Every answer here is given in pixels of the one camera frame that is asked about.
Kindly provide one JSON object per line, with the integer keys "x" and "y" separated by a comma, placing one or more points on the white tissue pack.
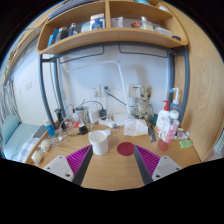
{"x": 135, "y": 127}

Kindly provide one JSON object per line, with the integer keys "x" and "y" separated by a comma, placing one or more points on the white wrapped ball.
{"x": 37, "y": 157}

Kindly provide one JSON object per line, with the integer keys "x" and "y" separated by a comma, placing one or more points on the green small container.
{"x": 186, "y": 143}

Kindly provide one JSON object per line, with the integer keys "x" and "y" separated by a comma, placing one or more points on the pink labelled bottle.
{"x": 170, "y": 127}

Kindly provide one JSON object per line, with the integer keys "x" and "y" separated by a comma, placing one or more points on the white paper cup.
{"x": 99, "y": 141}

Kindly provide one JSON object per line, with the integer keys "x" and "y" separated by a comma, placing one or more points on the red pump sanitizer bottle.
{"x": 162, "y": 115}

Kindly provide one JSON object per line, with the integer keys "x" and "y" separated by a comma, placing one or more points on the bed with teal bedding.
{"x": 16, "y": 138}

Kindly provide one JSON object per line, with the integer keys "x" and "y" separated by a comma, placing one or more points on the Groot figurine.
{"x": 144, "y": 109}

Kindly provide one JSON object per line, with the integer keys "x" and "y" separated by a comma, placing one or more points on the clear glass jar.
{"x": 81, "y": 112}

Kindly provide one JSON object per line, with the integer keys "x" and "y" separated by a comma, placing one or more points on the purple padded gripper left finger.
{"x": 72, "y": 167}

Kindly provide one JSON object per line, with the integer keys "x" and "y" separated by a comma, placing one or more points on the white power strip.
{"x": 108, "y": 122}

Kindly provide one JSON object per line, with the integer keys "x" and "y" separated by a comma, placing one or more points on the dark red round coaster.
{"x": 125, "y": 148}

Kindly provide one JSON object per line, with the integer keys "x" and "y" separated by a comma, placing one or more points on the blue white spray bottle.
{"x": 175, "y": 104}

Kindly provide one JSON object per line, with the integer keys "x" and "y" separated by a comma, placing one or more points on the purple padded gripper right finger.
{"x": 153, "y": 167}

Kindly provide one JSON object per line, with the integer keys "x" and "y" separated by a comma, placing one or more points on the wooden wall shelf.
{"x": 128, "y": 9}

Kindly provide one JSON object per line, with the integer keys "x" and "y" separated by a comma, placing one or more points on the blue white box on shelf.
{"x": 97, "y": 21}

